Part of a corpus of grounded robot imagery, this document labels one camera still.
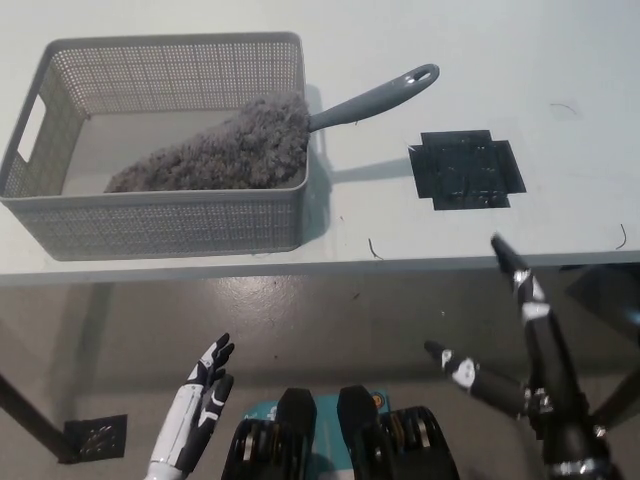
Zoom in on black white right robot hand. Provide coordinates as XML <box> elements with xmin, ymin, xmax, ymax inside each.
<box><xmin>423</xmin><ymin>232</ymin><xmax>619</xmax><ymax>469</ymax></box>

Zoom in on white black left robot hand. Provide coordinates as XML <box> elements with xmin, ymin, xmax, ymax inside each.
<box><xmin>145</xmin><ymin>332</ymin><xmax>236</xmax><ymax>480</ymax></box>

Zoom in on grey fluffy duster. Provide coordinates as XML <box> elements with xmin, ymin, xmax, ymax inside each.
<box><xmin>103</xmin><ymin>63</ymin><xmax>441</xmax><ymax>194</ymax></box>

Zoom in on black teal robot torso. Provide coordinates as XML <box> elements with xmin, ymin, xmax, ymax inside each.
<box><xmin>224</xmin><ymin>383</ymin><xmax>460</xmax><ymax>480</ymax></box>

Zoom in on black table leg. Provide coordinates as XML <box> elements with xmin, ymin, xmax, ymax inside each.
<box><xmin>0</xmin><ymin>372</ymin><xmax>70</xmax><ymax>464</ymax></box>
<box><xmin>589</xmin><ymin>365</ymin><xmax>640</xmax><ymax>432</ymax></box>

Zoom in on grey perforated plastic basket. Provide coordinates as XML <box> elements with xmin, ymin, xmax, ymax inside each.
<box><xmin>0</xmin><ymin>32</ymin><xmax>310</xmax><ymax>262</ymax></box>

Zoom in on black tape patch on table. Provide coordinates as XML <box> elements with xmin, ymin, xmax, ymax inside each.
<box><xmin>407</xmin><ymin>129</ymin><xmax>527</xmax><ymax>212</ymax></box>

